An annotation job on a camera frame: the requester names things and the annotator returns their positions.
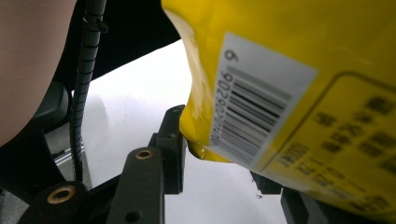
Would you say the yellow pouch with green cap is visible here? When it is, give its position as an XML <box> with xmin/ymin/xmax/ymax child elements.
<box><xmin>160</xmin><ymin>0</ymin><xmax>396</xmax><ymax>223</ymax></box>

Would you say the metal floor rail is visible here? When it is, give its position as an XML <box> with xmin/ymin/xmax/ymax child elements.
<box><xmin>54</xmin><ymin>146</ymin><xmax>86</xmax><ymax>166</ymax></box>

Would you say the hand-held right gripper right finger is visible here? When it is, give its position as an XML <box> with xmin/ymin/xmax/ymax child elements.
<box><xmin>250</xmin><ymin>170</ymin><xmax>312</xmax><ymax>224</ymax></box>

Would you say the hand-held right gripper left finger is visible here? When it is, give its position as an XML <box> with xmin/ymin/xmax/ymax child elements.
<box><xmin>148</xmin><ymin>105</ymin><xmax>188</xmax><ymax>195</ymax></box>

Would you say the left hand-held gripper black cable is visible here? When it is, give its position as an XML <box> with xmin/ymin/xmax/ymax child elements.
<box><xmin>68</xmin><ymin>0</ymin><xmax>109</xmax><ymax>183</ymax></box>

